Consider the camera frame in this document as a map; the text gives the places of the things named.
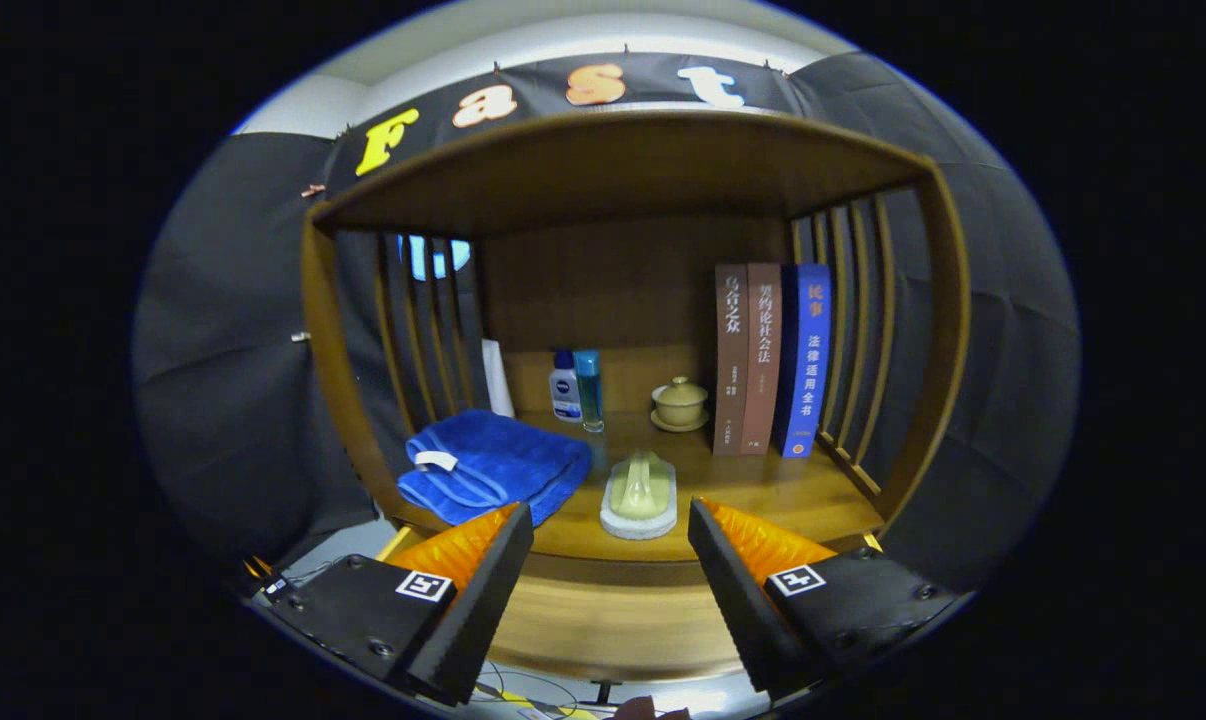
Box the dark brown book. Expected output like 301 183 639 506
713 264 750 457

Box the beige lidded teacup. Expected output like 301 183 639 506
650 376 710 434

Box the blue book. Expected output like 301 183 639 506
771 263 832 459

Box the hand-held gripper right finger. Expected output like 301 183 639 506
688 498 964 701

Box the white bottle with blue cap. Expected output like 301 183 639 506
549 349 582 423

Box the wooden countertop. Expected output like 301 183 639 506
393 408 884 563

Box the black backdrop cloth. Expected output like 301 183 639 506
133 52 1081 591

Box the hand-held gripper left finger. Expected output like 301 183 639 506
263 502 535 707

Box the wooden cabinet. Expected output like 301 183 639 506
300 108 972 576

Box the wooden drawer with black knob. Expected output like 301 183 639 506
375 525 884 704

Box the reddish brown book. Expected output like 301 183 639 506
741 263 784 457

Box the white card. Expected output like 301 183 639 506
480 339 516 419

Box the black device with wires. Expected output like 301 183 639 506
246 560 296 603

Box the folded blue towel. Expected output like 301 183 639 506
397 408 594 528

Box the green handled white scrub brush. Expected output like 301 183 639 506
600 450 679 541

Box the teal bottle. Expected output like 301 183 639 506
573 349 606 434

